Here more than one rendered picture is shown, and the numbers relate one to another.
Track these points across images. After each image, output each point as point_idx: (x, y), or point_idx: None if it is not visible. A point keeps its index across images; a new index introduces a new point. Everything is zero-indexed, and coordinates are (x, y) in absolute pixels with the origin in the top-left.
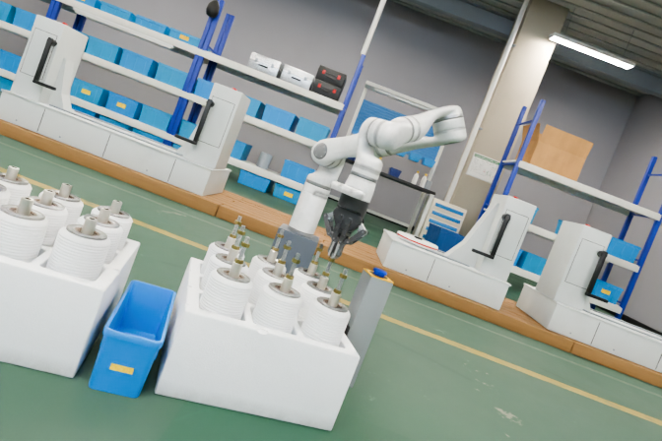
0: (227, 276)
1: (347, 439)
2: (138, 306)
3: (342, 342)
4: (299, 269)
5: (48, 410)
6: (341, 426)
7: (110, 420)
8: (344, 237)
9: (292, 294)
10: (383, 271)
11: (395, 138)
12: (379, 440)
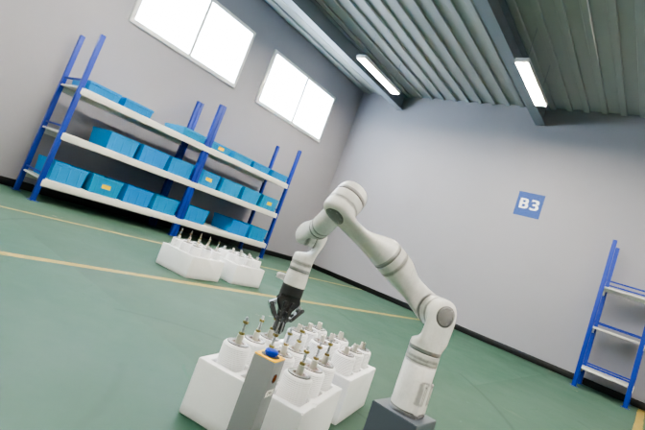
0: (266, 333)
1: (167, 412)
2: None
3: (218, 364)
4: (303, 371)
5: None
6: (179, 418)
7: None
8: (277, 313)
9: (248, 336)
10: (269, 348)
11: (296, 231)
12: (153, 423)
